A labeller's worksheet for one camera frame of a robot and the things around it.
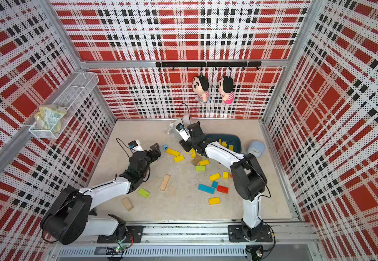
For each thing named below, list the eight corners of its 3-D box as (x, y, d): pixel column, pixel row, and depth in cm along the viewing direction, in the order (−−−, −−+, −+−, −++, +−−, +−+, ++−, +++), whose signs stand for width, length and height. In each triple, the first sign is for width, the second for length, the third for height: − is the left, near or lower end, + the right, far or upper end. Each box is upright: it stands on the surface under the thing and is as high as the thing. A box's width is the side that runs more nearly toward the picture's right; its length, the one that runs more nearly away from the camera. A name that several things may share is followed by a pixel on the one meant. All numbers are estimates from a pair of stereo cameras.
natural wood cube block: (122, 201, 85) (120, 200, 83) (127, 197, 86) (126, 195, 85) (129, 211, 82) (127, 210, 80) (134, 207, 83) (133, 206, 81)
